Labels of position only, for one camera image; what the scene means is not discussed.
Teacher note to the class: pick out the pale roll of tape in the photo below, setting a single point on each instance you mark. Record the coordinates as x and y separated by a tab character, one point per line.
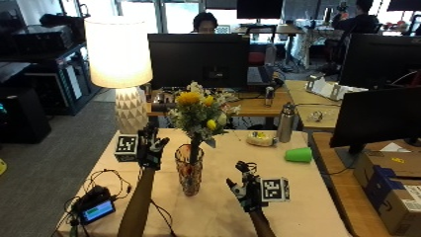
259	139

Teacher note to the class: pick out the black computer tower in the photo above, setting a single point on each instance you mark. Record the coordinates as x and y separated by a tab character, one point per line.
21	115

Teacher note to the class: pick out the white marker cube right glove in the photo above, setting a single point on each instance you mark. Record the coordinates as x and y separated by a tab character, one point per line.
274	190

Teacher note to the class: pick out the white marker cube glove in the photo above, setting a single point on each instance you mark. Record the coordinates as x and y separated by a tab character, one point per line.
126	146
274	190

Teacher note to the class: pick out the white table lamp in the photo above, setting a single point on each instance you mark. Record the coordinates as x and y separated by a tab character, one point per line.
118	56

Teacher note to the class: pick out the white paper sheet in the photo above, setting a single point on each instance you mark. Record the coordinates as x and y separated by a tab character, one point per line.
393	147

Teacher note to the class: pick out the grey laptop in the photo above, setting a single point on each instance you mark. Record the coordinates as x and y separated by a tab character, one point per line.
259	75

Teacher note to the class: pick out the black shelf unit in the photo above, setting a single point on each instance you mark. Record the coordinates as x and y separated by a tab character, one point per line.
51	72

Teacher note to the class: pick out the yellow and white flower bouquet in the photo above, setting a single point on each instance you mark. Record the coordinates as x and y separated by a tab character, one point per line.
198	110

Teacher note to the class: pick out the person's left hand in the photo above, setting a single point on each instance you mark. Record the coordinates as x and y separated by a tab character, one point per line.
150	152

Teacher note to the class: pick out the green plastic cup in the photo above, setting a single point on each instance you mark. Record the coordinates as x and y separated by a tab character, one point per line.
298	154

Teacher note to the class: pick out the black computer monitor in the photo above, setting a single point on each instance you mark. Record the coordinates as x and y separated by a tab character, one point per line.
197	61
378	115
378	61
259	8

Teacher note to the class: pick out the clear plastic wrapper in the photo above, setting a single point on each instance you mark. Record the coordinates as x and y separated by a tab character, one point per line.
315	116

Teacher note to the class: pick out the black device with lit screen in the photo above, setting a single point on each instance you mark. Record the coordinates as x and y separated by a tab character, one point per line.
93	206

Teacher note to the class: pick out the cardboard box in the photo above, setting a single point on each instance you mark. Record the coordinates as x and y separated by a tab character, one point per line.
394	194

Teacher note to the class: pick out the patterned glass vase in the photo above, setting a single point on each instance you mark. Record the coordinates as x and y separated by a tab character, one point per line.
189	174

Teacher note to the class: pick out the white desk rack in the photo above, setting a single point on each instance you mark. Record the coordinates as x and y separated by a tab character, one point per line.
330	87

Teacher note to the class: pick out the white marker cube left glove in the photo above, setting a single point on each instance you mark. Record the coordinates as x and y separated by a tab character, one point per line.
126	146

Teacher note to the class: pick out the steel water bottle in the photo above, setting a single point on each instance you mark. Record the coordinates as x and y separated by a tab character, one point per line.
286	123

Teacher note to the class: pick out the person's right hand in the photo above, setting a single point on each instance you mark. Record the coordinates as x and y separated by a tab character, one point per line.
249	194

